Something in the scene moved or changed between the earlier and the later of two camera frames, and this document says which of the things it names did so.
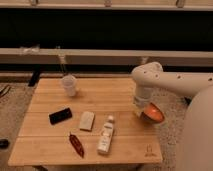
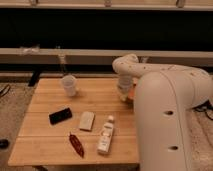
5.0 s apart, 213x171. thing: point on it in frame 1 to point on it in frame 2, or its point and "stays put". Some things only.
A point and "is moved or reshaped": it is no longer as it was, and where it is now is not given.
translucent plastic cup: x=69 y=82 stays put
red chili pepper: x=76 y=144 stays put
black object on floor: x=4 y=143 stays put
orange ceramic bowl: x=152 y=113 is moved or reshaped
